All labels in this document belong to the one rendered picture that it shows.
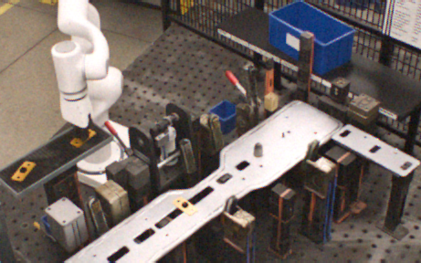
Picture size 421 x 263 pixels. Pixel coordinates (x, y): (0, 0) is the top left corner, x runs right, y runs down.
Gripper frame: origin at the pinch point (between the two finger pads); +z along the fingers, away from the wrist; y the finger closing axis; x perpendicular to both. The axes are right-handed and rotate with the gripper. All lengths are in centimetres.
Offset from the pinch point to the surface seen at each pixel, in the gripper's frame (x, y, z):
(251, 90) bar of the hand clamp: 55, 28, 6
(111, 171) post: -1.7, 12.8, 8.7
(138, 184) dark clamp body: 3.2, 18.7, 15.5
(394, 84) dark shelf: 96, 62, 15
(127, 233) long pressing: -12.8, 27.3, 18.5
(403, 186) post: 58, 84, 25
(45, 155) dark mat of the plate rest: -12.8, -4.3, 2.5
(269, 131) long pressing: 52, 37, 18
